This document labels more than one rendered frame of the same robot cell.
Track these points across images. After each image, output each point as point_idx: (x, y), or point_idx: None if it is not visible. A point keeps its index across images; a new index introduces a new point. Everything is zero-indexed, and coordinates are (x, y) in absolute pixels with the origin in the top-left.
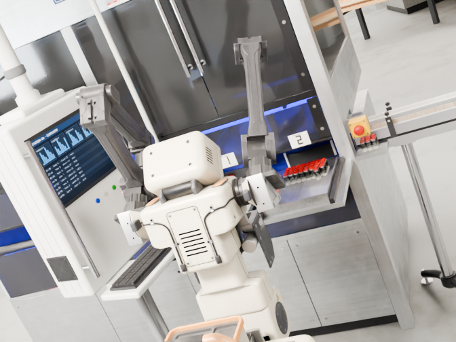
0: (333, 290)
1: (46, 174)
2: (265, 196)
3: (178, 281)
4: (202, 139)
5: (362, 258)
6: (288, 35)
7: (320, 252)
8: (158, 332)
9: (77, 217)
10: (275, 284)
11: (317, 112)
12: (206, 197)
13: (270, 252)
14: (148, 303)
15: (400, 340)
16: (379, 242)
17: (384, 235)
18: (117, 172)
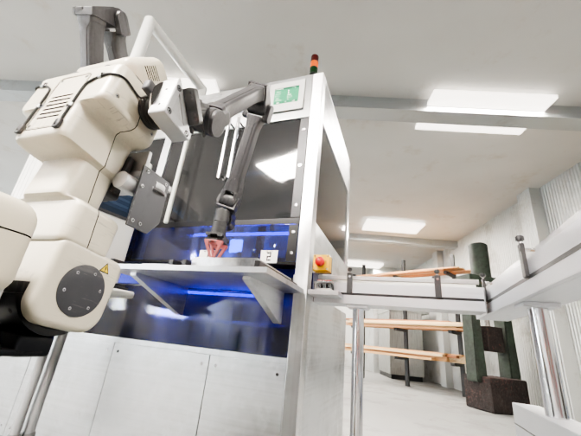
0: None
1: None
2: (166, 97)
3: (100, 360)
4: (157, 62)
5: (268, 412)
6: (298, 175)
7: (232, 384)
8: (30, 389)
9: None
10: (173, 406)
11: (293, 238)
12: (107, 66)
13: (143, 218)
14: (51, 354)
15: None
16: (293, 398)
17: (302, 396)
18: (124, 223)
